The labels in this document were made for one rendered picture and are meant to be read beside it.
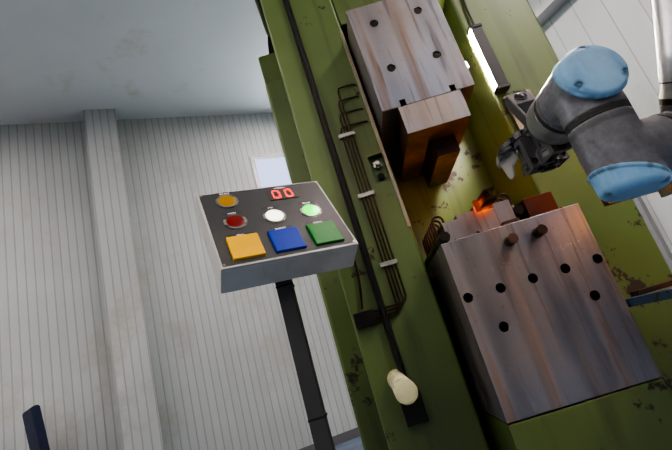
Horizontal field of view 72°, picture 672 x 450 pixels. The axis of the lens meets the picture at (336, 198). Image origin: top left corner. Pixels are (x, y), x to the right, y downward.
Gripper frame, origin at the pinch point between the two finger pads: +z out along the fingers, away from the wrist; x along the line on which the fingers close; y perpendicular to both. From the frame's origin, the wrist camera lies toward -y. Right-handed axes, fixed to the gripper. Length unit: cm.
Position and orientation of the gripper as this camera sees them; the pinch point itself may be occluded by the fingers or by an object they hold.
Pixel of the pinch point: (514, 157)
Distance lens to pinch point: 106.8
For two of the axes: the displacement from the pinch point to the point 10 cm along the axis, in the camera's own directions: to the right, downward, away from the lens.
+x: 9.6, -2.9, 0.1
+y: 2.7, 9.1, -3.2
